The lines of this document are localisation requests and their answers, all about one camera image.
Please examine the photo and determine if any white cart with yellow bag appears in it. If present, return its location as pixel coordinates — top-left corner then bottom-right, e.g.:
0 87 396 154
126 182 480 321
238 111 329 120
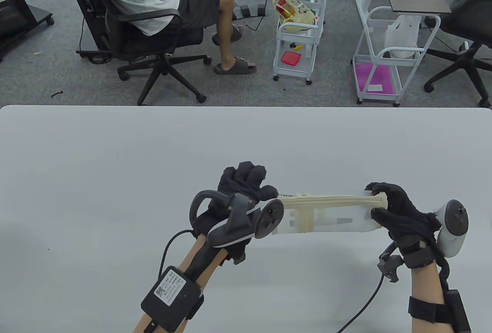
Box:
273 0 327 85

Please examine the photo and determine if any black right glove cable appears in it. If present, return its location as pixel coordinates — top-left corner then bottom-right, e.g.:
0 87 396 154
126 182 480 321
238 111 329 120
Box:
338 271 385 333

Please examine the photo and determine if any white cart with purple mat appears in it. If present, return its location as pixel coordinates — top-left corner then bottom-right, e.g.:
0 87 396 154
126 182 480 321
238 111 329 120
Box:
353 0 441 107

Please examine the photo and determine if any black right forearm sensor box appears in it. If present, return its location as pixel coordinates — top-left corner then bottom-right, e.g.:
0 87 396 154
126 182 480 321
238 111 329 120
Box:
444 289 471 333

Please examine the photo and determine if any black right forearm strap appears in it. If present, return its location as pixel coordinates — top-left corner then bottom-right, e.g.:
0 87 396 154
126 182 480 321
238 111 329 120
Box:
408 295 446 324

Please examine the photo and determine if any person's right hand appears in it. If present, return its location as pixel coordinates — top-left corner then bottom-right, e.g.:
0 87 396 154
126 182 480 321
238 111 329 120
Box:
364 182 442 249

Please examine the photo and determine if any black left glove cable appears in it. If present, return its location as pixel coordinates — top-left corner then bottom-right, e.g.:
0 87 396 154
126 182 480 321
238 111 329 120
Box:
159 229 196 276

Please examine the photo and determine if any black mesh office chair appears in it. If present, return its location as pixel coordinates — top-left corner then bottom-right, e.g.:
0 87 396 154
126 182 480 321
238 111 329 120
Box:
423 0 492 108

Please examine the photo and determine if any person's left hand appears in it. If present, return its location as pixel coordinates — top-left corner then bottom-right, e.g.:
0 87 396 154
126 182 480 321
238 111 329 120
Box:
196 162 278 235

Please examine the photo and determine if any black rolling stand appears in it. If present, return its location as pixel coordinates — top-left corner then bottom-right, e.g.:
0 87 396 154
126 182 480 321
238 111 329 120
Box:
0 0 55 60

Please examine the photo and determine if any person's right forearm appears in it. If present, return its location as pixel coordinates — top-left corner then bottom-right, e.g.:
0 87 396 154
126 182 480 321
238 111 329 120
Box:
407 262 448 333

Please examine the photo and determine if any white plastic bag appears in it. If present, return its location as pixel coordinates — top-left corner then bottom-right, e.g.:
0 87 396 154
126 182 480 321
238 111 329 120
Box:
384 16 425 60

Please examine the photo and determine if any purple mat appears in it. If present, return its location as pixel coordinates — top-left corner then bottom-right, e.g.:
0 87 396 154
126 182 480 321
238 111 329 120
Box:
354 63 398 96

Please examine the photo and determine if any grey right hand controller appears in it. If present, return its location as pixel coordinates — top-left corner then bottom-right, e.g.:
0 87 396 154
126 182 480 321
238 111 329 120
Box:
434 199 469 258

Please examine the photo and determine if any translucent pencil pouch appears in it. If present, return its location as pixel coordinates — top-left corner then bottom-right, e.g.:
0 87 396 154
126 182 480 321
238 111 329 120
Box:
271 191 389 235

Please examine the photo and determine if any grey hand controller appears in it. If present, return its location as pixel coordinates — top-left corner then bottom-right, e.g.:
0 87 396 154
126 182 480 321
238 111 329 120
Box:
434 199 469 258
189 190 285 249

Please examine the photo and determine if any black glove cable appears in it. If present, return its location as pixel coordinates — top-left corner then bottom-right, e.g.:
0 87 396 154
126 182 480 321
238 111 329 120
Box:
159 229 196 276
338 271 385 333

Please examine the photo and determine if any person's left forearm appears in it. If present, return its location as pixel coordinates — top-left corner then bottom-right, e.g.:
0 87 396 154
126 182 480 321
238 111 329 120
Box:
133 229 231 333

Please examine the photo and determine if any grey left hand controller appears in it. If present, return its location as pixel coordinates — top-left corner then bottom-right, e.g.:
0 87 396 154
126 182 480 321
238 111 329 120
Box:
189 190 285 249

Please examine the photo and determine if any black left forearm sensor box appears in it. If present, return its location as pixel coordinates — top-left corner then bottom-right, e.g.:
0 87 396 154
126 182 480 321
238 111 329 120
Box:
141 266 204 333

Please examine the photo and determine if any yellow plastic bag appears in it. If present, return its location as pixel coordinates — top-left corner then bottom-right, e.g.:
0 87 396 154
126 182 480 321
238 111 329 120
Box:
272 0 320 33

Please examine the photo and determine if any black computer tower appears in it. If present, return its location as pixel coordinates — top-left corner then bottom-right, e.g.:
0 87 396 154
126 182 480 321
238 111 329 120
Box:
67 0 112 53

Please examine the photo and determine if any grey sandal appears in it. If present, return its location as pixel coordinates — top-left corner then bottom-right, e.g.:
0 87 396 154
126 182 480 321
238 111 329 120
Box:
211 23 246 46
214 57 257 75

